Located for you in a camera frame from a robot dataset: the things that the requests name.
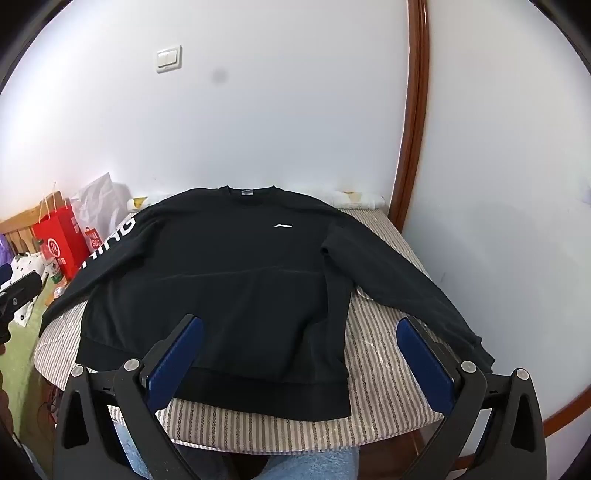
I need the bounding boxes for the striped quilted mat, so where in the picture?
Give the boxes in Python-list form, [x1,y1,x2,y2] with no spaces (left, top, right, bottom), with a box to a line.
[33,208,495,448]

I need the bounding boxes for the brown wooden baseboard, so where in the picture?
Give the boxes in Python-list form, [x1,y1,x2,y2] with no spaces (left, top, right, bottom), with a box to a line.
[541,364,591,439]

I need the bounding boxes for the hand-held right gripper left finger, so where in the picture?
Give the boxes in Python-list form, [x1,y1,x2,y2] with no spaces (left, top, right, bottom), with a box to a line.
[53,314,205,480]

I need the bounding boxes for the brown wooden door frame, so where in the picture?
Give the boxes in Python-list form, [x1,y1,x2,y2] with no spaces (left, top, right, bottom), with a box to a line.
[388,0,431,234]

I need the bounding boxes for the rolled duck-print cloth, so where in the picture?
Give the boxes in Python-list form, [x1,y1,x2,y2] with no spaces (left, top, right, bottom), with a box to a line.
[127,187,386,213]

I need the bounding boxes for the tangled cables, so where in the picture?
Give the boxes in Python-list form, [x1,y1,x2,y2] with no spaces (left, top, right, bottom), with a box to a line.
[39,385,62,428]

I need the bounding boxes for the wooden headboard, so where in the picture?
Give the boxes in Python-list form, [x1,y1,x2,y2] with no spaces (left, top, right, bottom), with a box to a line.
[0,203,61,259]

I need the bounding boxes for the red paper bag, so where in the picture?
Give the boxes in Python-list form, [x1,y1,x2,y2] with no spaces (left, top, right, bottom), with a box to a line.
[31,182,90,280]

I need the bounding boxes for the black sweatshirt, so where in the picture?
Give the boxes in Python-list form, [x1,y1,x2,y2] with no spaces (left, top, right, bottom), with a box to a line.
[39,185,495,422]

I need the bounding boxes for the plastic bottle with green label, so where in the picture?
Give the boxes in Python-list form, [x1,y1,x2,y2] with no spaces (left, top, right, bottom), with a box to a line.
[41,251,65,287]

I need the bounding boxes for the white light switch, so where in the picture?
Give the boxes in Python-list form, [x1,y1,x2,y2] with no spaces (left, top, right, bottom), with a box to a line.
[156,45,182,73]

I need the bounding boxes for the white plastic shopping bag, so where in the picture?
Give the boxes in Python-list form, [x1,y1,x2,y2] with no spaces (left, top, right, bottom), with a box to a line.
[69,172,134,259]

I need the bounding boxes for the person's light blue pants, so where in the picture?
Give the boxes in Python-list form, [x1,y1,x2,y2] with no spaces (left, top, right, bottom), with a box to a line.
[113,413,361,480]

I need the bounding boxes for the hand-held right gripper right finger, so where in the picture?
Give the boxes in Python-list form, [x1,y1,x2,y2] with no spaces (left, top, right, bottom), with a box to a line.
[396,315,548,480]

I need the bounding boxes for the green bedsheet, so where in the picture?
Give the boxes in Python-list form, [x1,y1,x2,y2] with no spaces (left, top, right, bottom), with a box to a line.
[0,277,61,444]

